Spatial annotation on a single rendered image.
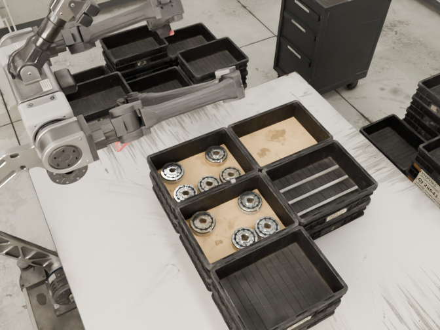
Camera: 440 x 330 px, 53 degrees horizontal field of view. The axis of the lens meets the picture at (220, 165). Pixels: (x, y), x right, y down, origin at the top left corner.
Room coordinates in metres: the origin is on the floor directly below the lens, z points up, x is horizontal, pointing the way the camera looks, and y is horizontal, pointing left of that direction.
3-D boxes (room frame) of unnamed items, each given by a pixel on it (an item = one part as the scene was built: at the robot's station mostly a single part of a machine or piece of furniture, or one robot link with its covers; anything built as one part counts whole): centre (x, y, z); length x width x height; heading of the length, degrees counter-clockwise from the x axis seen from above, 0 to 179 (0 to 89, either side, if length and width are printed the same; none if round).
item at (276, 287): (0.69, -0.21, 0.87); 0.40 x 0.30 x 0.11; 119
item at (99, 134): (0.88, 0.35, 1.45); 0.09 x 0.08 x 0.12; 30
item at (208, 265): (0.95, -0.07, 0.92); 0.40 x 0.30 x 0.02; 119
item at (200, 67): (2.43, 0.06, 0.37); 0.40 x 0.30 x 0.45; 120
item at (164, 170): (1.22, 0.21, 0.86); 0.10 x 0.10 x 0.01
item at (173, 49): (2.77, 0.26, 0.31); 0.40 x 0.30 x 0.34; 120
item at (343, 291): (0.69, -0.21, 0.92); 0.40 x 0.30 x 0.02; 119
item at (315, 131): (1.41, -0.27, 0.87); 0.40 x 0.30 x 0.11; 119
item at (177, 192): (1.10, 0.14, 0.86); 0.10 x 0.10 x 0.01
